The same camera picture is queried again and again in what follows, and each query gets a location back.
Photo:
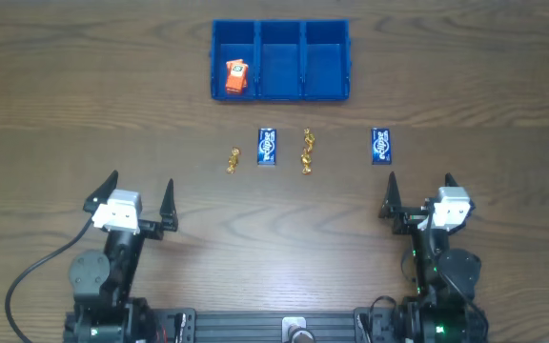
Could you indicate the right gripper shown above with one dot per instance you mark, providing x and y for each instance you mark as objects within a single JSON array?
[{"x": 410, "y": 221}]

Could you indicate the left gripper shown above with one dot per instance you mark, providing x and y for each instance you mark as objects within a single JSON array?
[{"x": 149, "y": 229}]

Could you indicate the blue candy pack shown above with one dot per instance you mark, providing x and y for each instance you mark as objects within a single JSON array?
[
  {"x": 381, "y": 146},
  {"x": 266, "y": 146}
]

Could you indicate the gold candy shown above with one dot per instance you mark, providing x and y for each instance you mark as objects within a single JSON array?
[
  {"x": 309, "y": 139},
  {"x": 306, "y": 162},
  {"x": 233, "y": 161}
]

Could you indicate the orange candy box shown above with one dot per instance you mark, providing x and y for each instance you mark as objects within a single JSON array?
[
  {"x": 235, "y": 83},
  {"x": 246, "y": 78}
]

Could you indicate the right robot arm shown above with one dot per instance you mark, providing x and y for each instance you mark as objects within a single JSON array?
[{"x": 446, "y": 276}]

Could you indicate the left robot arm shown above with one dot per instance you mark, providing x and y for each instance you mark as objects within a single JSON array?
[{"x": 88, "y": 274}]

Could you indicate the blue tray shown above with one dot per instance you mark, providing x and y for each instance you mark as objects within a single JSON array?
[{"x": 279, "y": 71}]

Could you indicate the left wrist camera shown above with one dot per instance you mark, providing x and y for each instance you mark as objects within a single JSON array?
[{"x": 118, "y": 212}]

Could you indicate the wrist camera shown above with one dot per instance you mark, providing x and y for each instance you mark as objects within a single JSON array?
[
  {"x": 118, "y": 212},
  {"x": 451, "y": 207}
]

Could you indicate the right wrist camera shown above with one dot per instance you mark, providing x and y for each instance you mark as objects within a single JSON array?
[{"x": 451, "y": 207}]

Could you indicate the mounting rail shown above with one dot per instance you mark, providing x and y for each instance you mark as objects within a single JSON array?
[{"x": 246, "y": 326}]

